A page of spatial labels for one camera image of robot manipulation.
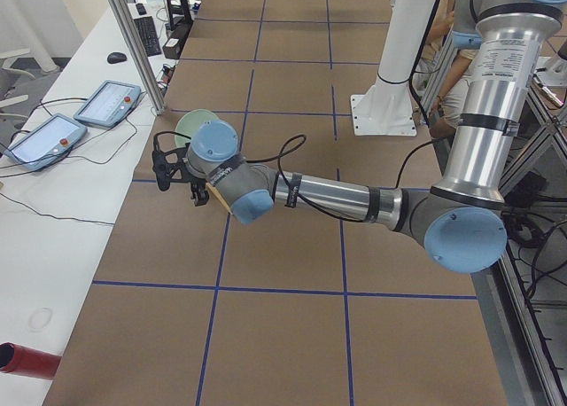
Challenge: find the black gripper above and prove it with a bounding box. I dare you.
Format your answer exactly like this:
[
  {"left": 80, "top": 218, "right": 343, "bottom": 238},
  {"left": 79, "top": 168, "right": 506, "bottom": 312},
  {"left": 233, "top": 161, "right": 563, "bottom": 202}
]
[{"left": 190, "top": 182, "right": 209, "bottom": 207}]

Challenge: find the pale green plate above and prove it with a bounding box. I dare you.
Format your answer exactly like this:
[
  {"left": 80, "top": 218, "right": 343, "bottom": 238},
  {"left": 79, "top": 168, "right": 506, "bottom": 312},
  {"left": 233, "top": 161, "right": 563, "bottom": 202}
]
[{"left": 174, "top": 109, "right": 219, "bottom": 148}]

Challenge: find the wooden dish rack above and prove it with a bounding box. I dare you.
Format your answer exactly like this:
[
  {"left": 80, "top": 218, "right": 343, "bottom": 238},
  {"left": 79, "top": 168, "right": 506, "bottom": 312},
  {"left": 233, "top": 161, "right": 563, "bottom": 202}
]
[{"left": 206, "top": 183, "right": 232, "bottom": 215}]

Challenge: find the teach pendant far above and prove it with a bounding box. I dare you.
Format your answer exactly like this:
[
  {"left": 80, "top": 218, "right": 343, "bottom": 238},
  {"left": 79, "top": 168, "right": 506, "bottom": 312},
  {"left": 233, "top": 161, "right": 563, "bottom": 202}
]
[{"left": 74, "top": 80, "right": 142, "bottom": 128}]

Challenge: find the teach pendant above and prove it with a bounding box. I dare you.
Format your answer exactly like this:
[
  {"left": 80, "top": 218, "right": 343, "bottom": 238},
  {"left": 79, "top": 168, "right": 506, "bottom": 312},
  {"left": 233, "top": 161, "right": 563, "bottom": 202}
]
[
  {"left": 5, "top": 113, "right": 87, "bottom": 171},
  {"left": 74, "top": 80, "right": 142, "bottom": 128}
]

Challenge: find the teach pendant near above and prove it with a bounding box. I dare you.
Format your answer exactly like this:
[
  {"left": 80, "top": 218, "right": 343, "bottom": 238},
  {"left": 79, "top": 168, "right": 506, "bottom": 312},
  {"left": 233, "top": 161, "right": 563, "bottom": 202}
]
[{"left": 5, "top": 113, "right": 87, "bottom": 171}]

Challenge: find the black computer mouse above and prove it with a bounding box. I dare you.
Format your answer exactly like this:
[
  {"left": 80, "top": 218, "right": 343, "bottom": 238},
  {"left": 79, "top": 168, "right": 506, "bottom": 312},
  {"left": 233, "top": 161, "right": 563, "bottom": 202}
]
[{"left": 106, "top": 51, "right": 128, "bottom": 65}]

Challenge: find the black keyboard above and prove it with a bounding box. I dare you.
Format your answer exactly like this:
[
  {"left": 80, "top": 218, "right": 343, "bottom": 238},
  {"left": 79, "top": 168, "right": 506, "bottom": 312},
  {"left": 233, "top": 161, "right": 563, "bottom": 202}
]
[{"left": 133, "top": 16, "right": 161, "bottom": 57}]

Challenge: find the red cylinder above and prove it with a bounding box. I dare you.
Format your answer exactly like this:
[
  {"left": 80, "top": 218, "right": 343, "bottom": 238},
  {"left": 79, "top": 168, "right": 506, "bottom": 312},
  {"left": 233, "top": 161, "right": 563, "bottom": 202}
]
[{"left": 1, "top": 342, "right": 61, "bottom": 380}]

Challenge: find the person in white shorts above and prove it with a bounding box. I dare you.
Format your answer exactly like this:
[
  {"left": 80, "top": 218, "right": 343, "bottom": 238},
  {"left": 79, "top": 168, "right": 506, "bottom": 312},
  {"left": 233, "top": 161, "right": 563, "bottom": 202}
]
[{"left": 418, "top": 0, "right": 478, "bottom": 140}]

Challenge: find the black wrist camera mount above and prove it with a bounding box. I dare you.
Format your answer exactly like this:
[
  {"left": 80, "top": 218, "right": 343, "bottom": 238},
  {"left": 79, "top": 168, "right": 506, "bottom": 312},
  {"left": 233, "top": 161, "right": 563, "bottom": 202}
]
[{"left": 151, "top": 131, "right": 190, "bottom": 191}]

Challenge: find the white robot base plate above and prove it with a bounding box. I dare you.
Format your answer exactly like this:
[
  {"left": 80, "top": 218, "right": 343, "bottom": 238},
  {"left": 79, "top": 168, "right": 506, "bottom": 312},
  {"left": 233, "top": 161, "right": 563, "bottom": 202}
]
[{"left": 350, "top": 93, "right": 417, "bottom": 137}]

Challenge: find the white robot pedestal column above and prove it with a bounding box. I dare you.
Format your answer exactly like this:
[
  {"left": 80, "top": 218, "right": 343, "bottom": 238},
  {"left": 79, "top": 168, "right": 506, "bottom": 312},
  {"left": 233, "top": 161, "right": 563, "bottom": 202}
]
[{"left": 376, "top": 0, "right": 444, "bottom": 86}]

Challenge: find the aluminium frame post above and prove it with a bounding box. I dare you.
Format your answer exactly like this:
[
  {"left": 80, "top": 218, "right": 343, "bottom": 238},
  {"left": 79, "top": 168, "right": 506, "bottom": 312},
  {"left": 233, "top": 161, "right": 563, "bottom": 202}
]
[{"left": 107, "top": 0, "right": 166, "bottom": 115}]

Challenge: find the aluminium side frame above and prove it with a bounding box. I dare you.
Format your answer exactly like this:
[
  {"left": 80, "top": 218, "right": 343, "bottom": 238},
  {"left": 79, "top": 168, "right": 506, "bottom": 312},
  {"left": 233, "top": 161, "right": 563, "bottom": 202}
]
[{"left": 420, "top": 33, "right": 567, "bottom": 406}]

